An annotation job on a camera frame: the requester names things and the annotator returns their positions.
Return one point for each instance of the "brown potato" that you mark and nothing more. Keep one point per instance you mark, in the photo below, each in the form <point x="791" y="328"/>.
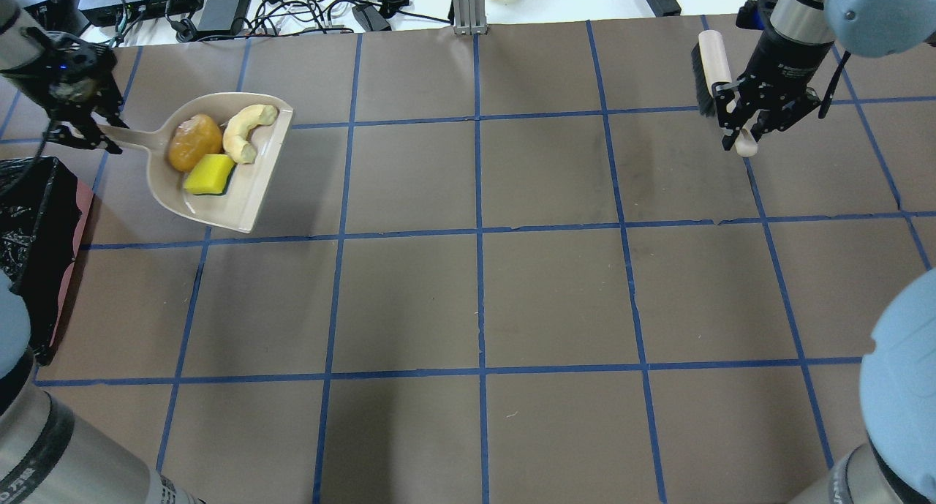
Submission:
<point x="192" y="140"/>

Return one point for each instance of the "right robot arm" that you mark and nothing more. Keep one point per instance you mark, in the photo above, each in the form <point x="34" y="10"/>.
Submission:
<point x="896" y="379"/>

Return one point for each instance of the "aluminium frame post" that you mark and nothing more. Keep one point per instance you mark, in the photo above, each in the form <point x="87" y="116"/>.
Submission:
<point x="469" y="17"/>

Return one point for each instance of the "white hand brush black bristles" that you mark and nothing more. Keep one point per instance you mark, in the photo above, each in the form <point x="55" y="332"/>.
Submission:
<point x="709" y="60"/>

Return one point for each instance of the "yellow green sponge piece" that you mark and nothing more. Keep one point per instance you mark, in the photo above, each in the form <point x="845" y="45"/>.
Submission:
<point x="210" y="176"/>

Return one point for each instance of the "black lined trash bin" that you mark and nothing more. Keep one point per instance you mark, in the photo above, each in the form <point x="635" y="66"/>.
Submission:
<point x="45" y="209"/>

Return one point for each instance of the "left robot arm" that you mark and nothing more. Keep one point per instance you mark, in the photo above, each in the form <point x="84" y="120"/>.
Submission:
<point x="49" y="454"/>

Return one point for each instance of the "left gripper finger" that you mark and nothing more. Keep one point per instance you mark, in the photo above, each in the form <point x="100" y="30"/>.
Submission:
<point x="99" y="138"/>
<point x="81" y="136"/>

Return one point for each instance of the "pale curved fruit peel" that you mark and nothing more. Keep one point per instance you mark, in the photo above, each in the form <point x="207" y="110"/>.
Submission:
<point x="236" y="134"/>

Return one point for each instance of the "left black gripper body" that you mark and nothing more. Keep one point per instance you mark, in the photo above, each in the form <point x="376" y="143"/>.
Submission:
<point x="67" y="89"/>

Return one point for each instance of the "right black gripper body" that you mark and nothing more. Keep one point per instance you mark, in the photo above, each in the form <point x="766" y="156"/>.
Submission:
<point x="781" y="64"/>

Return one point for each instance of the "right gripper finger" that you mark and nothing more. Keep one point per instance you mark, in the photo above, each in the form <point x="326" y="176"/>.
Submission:
<point x="780" y="111"/>
<point x="732" y="118"/>

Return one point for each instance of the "beige plastic dustpan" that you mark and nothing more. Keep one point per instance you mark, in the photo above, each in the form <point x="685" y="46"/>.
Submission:
<point x="239" y="207"/>

